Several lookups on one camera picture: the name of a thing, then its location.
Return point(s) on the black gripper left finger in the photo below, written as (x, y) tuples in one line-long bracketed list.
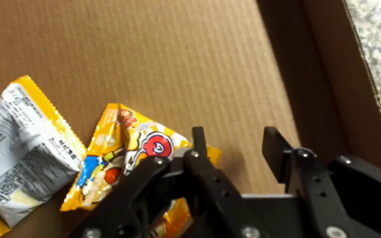
[(208, 193)]

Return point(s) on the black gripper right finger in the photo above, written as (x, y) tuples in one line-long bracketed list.
[(331, 198)]

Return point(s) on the colourful yellow cartoon sachet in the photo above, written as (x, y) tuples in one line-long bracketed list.
[(111, 149)]

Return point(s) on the shallow brown cardboard box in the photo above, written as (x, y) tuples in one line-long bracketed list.
[(155, 56)]

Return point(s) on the silver and yellow sachet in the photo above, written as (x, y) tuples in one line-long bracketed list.
[(19, 158)]

